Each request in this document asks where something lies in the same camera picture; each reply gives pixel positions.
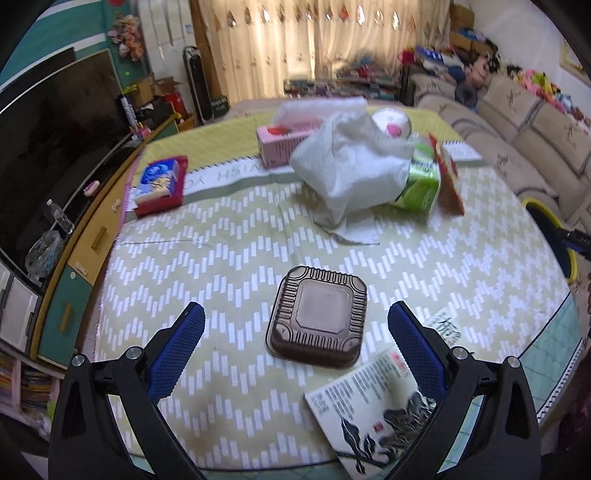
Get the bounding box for green zigzag tablecloth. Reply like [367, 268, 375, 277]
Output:
[95, 108, 585, 472]

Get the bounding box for clear plastic bag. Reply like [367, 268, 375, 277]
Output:
[25, 230, 64, 280]

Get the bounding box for beige sofa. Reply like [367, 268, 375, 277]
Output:
[402, 71, 591, 232]

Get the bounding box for clear water bottle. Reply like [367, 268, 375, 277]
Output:
[45, 199, 75, 235]

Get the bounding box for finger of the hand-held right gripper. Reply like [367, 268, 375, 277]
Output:
[556, 228, 591, 259]

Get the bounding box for red tray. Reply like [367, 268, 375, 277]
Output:
[134, 155, 189, 217]

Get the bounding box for brown plastic tray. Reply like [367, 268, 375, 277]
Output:
[265, 265, 368, 369]

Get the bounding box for television cabinet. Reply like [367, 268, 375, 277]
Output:
[34, 117, 195, 370]

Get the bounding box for printed magazine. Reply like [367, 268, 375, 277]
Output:
[304, 347, 462, 476]

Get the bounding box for artificial flower decoration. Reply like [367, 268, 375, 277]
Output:
[108, 14, 144, 61]

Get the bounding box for white paper cup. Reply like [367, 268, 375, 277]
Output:
[372, 107, 413, 139]

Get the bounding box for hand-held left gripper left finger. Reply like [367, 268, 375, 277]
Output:
[48, 301, 206, 480]

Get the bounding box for green tissue pack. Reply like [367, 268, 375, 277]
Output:
[392, 142, 441, 214]

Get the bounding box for red snack packet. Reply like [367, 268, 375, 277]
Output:
[427, 131, 465, 216]

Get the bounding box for white refrigerator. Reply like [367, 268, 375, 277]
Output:
[139, 0, 197, 79]

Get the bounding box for framed wall picture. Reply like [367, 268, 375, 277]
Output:
[561, 39, 585, 72]

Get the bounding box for pile of stuffed toys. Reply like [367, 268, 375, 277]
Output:
[508, 65, 591, 125]

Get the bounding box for blue packet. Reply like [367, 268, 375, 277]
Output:
[139, 159, 181, 192]

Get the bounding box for stack of colourful books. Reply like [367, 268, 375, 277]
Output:
[0, 351, 61, 416]

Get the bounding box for white paper towel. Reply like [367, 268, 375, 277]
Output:
[289, 110, 419, 245]

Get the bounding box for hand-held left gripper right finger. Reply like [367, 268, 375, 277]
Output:
[387, 301, 541, 480]

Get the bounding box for beige patterned curtain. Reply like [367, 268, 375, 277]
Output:
[196, 0, 455, 100]

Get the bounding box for black television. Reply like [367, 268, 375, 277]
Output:
[0, 46, 134, 278]

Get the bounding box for black tower fan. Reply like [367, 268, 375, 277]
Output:
[182, 45, 208, 124]

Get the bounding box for cardboard boxes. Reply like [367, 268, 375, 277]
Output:
[134, 76, 181, 104]

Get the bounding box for pink tissue box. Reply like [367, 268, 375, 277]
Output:
[256, 98, 368, 169]

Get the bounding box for white spiral notebook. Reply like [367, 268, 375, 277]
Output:
[438, 142, 483, 163]

